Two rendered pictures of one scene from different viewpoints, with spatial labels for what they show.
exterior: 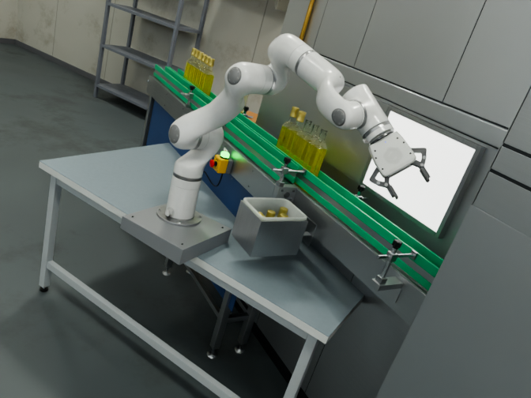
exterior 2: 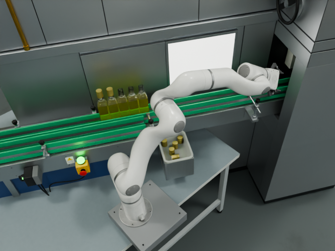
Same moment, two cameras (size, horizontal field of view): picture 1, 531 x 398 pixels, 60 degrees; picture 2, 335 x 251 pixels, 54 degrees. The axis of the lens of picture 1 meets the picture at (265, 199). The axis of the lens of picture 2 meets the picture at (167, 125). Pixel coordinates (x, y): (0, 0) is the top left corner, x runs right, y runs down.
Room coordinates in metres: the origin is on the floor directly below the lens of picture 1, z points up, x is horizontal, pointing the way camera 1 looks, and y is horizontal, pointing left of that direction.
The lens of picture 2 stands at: (1.15, 1.10, 2.46)
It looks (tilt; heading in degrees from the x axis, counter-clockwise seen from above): 45 degrees down; 296
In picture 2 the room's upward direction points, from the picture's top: 4 degrees counter-clockwise
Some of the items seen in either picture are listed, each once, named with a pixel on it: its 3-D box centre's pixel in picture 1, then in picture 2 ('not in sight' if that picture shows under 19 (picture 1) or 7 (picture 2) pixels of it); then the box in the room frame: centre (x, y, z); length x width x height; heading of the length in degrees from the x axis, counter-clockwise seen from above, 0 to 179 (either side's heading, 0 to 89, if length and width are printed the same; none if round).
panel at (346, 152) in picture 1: (372, 144); (162, 66); (1.87, -0.35, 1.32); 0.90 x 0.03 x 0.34; 37
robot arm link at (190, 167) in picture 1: (199, 148); (124, 176); (1.79, 0.32, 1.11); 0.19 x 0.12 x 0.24; 140
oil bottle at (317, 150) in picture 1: (312, 163); (143, 106); (1.91, -0.15, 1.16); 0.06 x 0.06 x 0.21; 37
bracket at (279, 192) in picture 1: (284, 193); not in sight; (1.84, -0.07, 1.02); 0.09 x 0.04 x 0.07; 127
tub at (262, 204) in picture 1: (272, 217); (174, 150); (1.67, -0.05, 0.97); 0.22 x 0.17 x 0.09; 127
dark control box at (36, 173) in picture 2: not in sight; (33, 176); (2.35, 0.42, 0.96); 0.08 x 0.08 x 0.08; 37
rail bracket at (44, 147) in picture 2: not in sight; (44, 152); (2.28, 0.34, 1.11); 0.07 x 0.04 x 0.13; 127
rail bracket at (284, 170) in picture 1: (288, 172); (150, 124); (1.82, -0.06, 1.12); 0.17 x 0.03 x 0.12; 127
